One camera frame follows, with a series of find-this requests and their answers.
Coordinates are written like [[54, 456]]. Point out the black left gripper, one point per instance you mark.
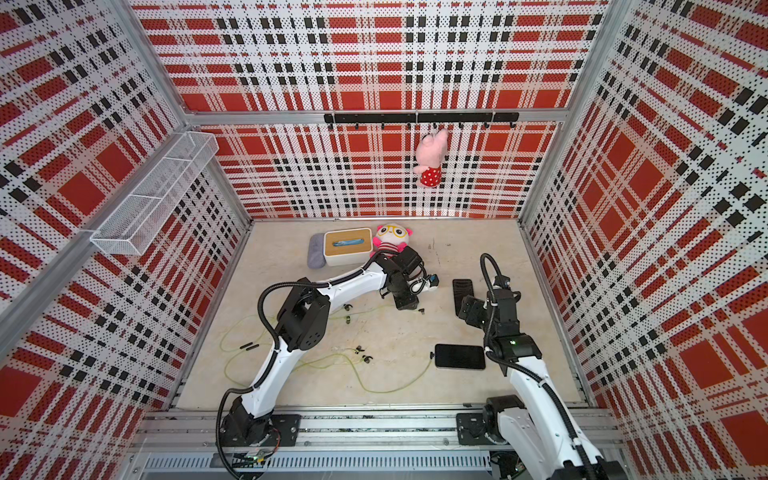
[[409, 302]]

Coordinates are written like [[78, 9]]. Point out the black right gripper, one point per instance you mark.
[[472, 307]]

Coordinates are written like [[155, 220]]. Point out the purple-edged smartphone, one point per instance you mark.
[[453, 356]]

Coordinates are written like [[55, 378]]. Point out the white-edged smartphone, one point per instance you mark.
[[461, 289]]

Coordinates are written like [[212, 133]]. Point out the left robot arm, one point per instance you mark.
[[295, 315]]

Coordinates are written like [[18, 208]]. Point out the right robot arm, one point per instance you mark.
[[534, 420]]

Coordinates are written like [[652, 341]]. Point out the pink owl plush toy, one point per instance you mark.
[[391, 239]]

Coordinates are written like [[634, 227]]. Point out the grey oval pad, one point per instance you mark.
[[315, 255]]

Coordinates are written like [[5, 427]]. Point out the pink pig plush hanging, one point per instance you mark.
[[429, 156]]

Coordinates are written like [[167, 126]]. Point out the black hook rail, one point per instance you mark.
[[421, 118]]

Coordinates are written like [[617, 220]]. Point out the white wire mesh basket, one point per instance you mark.
[[137, 220]]

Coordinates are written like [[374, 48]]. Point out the metal base rail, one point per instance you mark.
[[396, 441]]

